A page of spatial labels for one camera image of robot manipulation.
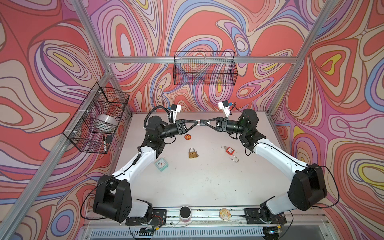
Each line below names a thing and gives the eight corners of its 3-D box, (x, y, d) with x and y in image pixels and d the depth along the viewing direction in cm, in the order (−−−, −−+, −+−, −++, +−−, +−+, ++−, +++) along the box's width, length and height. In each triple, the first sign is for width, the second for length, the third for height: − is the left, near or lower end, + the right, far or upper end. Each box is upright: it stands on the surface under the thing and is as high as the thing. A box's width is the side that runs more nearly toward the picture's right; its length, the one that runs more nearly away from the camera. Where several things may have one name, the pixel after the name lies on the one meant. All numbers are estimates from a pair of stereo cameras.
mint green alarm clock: (155, 165, 94) (154, 163, 91) (162, 159, 97) (162, 157, 94) (161, 172, 91) (160, 170, 89) (168, 165, 94) (168, 163, 92)
